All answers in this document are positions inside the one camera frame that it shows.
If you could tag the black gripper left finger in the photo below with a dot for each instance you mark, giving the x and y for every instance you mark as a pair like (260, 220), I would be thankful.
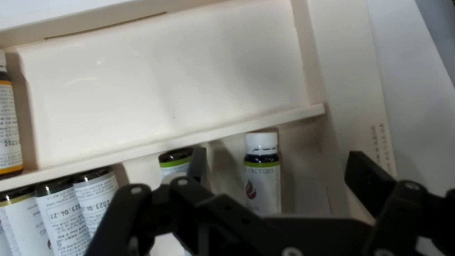
(189, 218)

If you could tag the dark capped green band bottle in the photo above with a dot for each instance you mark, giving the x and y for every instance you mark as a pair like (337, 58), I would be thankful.
(173, 164)

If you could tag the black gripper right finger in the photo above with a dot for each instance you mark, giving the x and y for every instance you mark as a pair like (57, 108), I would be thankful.
(412, 213)

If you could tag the dark capped white label bottle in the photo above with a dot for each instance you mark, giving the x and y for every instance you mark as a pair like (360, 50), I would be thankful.
(60, 215)
(94, 199)
(16, 225)

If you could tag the orange band label bottle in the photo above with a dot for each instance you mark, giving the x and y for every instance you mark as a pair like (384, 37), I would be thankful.
(8, 128)

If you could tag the wooden bottle tray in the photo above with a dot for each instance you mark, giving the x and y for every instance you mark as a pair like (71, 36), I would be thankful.
(161, 85)

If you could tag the white capped small bottle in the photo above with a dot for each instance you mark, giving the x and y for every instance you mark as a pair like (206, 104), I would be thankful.
(262, 175)

